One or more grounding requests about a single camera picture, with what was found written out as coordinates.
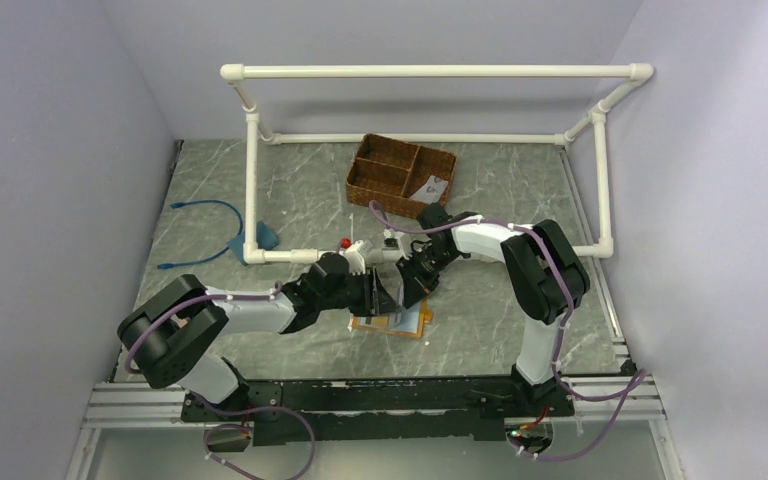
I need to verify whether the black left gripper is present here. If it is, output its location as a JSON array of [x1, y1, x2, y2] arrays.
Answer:
[[319, 267, 401, 317]]

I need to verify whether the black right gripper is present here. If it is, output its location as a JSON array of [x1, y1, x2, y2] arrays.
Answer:
[[396, 244, 458, 309]]

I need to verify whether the blue credit cards stack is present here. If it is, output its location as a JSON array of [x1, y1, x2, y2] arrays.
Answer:
[[351, 312, 425, 337]]

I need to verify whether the orange card holder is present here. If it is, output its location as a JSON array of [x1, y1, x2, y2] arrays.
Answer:
[[348, 300, 434, 338]]

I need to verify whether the white patterned credit card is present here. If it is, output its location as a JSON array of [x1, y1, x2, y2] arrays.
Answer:
[[409, 175, 449, 204]]

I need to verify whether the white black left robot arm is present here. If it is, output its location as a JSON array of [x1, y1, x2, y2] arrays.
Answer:
[[117, 253, 400, 420]]

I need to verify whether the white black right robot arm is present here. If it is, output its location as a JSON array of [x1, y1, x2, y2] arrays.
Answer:
[[396, 203, 591, 415]]

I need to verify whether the brown woven wicker basket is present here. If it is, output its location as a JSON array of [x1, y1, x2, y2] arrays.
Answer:
[[345, 134, 457, 218]]

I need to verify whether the teal blue pouch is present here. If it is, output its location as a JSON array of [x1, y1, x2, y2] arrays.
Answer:
[[227, 221, 280, 265]]

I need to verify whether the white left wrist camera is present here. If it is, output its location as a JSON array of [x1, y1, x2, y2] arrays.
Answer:
[[339, 237, 374, 275]]

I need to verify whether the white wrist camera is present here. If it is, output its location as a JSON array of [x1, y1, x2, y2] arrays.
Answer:
[[339, 237, 374, 275], [383, 229, 404, 251]]

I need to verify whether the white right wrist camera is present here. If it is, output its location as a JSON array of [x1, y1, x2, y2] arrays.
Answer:
[[383, 229, 404, 251]]

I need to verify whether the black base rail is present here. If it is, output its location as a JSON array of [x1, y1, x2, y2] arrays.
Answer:
[[180, 373, 575, 446]]

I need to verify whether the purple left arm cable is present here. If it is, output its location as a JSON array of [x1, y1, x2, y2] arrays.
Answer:
[[124, 281, 286, 372]]

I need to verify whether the white PVC pipe frame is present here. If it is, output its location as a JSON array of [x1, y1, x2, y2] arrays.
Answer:
[[220, 63, 655, 265]]

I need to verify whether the aluminium extrusion frame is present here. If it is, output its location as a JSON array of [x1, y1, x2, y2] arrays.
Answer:
[[67, 376, 685, 479]]

